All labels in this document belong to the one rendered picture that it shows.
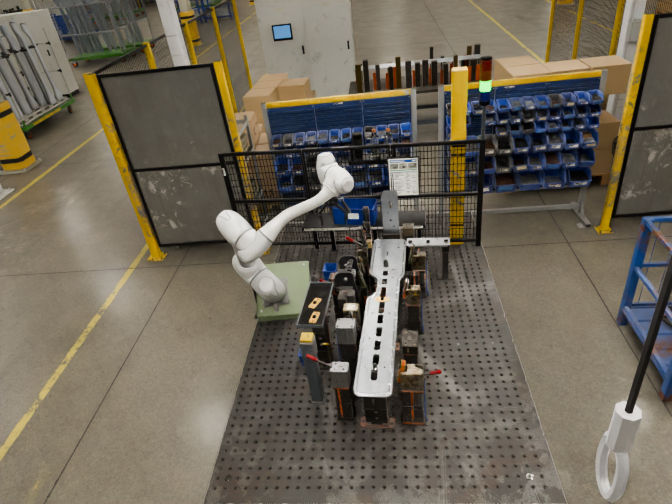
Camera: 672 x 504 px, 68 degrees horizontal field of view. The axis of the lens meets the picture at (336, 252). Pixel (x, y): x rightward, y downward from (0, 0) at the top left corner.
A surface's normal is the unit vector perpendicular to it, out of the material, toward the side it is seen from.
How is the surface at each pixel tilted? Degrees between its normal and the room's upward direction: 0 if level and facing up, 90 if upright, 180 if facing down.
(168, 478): 0
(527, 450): 0
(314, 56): 90
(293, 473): 0
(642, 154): 90
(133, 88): 89
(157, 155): 92
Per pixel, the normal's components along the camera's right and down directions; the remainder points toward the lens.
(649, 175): 0.02, 0.55
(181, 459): -0.11, -0.83
